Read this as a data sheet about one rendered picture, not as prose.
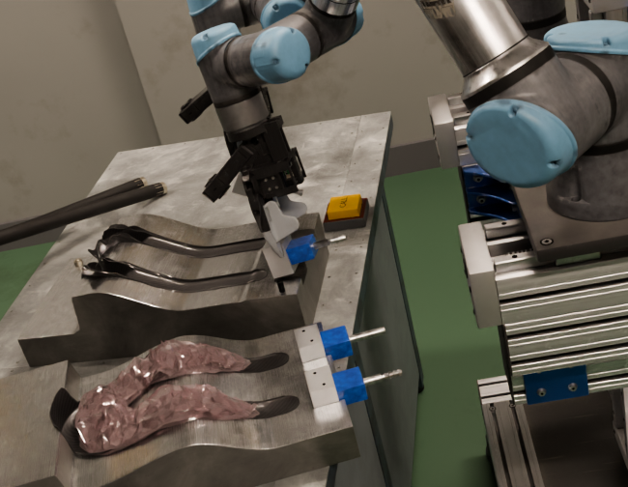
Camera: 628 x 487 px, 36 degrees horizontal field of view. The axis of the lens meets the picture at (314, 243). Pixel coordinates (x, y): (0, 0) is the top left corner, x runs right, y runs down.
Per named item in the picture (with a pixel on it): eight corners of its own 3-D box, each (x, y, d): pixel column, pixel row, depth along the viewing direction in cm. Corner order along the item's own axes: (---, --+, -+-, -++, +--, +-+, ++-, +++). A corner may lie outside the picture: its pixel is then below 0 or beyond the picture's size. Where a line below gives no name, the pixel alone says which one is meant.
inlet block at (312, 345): (385, 335, 149) (378, 306, 146) (391, 354, 144) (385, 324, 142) (301, 358, 148) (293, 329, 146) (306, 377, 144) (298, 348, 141)
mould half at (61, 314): (329, 254, 179) (313, 189, 172) (309, 339, 157) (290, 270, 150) (80, 283, 190) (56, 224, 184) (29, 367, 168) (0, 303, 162)
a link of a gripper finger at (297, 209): (316, 236, 159) (295, 190, 154) (283, 244, 160) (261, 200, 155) (318, 224, 161) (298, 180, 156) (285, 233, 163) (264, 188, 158)
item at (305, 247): (354, 245, 158) (342, 215, 156) (349, 258, 153) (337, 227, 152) (280, 266, 162) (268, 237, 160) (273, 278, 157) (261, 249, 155)
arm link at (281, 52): (317, 7, 138) (268, 18, 146) (263, 37, 132) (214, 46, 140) (336, 58, 141) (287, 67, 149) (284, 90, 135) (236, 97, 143)
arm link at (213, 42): (210, 34, 139) (176, 42, 146) (238, 105, 143) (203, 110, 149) (248, 15, 144) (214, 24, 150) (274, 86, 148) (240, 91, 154)
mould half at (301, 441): (328, 349, 153) (313, 291, 148) (360, 457, 131) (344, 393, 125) (18, 435, 152) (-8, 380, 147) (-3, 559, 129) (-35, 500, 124)
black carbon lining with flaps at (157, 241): (283, 243, 172) (271, 196, 167) (267, 295, 158) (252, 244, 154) (102, 265, 180) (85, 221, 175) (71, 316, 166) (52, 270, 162)
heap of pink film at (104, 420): (249, 352, 147) (236, 309, 144) (262, 425, 132) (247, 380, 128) (82, 398, 147) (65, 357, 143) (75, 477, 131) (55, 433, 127)
